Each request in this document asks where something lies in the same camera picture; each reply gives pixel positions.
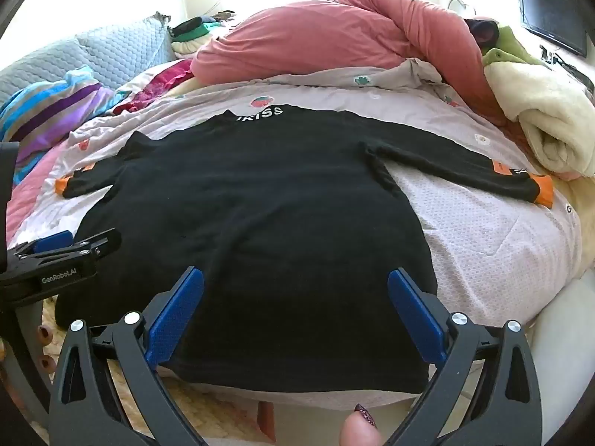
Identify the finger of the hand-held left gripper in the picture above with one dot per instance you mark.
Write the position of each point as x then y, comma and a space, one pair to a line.
53, 240
93, 244

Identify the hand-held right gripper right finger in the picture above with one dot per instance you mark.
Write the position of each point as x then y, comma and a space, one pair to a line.
416, 316

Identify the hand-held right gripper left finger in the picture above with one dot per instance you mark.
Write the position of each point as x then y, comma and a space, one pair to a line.
179, 316

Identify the black sweater with orange cuffs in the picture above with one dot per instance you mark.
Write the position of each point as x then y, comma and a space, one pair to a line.
255, 218

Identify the stack of folded clothes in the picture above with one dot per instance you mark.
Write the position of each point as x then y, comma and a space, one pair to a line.
195, 39

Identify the person's left hand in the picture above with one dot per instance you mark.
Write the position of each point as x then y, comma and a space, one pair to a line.
45, 337

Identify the person's right hand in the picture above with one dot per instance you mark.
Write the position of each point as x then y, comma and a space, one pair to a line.
360, 429

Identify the pink bed sheet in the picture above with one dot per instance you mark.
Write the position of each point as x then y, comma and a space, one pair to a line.
28, 199

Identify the yellow patterned sheet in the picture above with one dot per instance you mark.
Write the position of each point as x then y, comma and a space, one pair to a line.
186, 402

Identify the strawberry print grey-pink blanket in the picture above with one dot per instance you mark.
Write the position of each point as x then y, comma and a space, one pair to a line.
488, 241

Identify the striped purple and blue blanket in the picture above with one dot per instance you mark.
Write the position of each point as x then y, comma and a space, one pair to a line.
42, 111

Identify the red patterned cloth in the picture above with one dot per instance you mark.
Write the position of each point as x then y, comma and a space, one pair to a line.
153, 86

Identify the grey quilted pillow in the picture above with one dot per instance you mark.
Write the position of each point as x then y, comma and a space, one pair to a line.
116, 51

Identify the cream fleece blanket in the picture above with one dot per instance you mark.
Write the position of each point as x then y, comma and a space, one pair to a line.
534, 111

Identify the dark brown cloth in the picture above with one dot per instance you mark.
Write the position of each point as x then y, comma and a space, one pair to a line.
483, 32

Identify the green plush cloth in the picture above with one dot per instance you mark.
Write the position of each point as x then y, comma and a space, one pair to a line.
509, 39

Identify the black clutter under television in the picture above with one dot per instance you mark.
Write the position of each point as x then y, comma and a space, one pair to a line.
565, 65

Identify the pink duvet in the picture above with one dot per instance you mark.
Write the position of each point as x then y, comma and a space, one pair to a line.
325, 37

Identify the black television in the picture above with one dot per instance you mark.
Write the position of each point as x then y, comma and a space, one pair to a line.
553, 18

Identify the white bed frame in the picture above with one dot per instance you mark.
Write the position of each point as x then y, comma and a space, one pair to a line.
567, 344

